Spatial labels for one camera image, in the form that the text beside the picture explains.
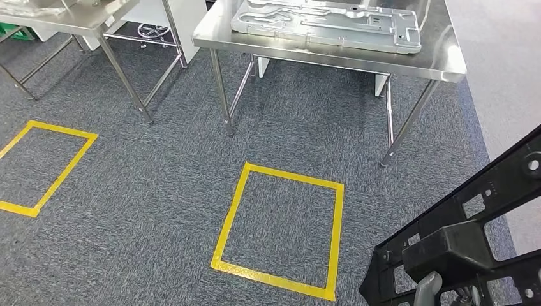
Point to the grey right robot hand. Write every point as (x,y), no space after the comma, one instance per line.
(427,289)

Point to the black plastic frame part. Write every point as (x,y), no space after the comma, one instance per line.
(448,249)

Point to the stainless steel workbench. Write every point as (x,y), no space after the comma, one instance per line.
(439,46)

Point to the large grooved aluminium plate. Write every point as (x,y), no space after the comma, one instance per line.
(321,25)

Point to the white cabinet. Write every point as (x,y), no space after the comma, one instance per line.
(190,25)

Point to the chrome stool base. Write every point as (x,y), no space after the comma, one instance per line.
(152,30)

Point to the stainless steel side table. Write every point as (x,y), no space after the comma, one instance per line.
(84,19)

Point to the green crate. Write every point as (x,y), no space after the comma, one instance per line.
(12,30)

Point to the clear plastic bag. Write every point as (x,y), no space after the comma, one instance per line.
(25,8)

